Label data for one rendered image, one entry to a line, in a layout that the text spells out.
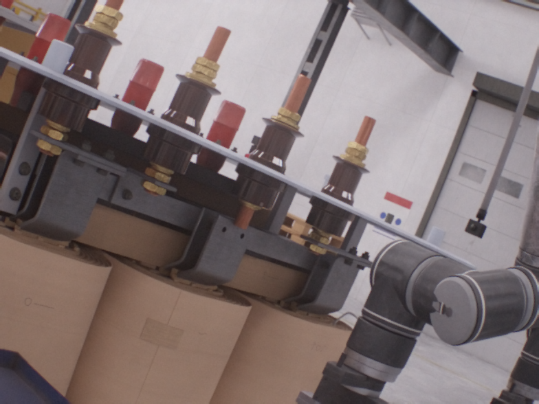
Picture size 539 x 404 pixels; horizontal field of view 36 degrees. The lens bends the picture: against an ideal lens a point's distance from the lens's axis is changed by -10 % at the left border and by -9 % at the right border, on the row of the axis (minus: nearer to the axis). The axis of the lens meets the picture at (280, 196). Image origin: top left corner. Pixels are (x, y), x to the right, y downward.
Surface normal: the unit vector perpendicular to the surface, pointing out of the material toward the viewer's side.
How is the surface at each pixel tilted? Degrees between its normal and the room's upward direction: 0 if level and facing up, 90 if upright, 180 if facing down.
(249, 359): 90
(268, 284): 90
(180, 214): 90
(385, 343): 90
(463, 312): 109
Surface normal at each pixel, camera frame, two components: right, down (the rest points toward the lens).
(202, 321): 0.73, 0.32
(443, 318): -0.85, 0.02
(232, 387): -0.13, -0.05
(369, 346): -0.45, -0.19
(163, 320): 0.40, 0.18
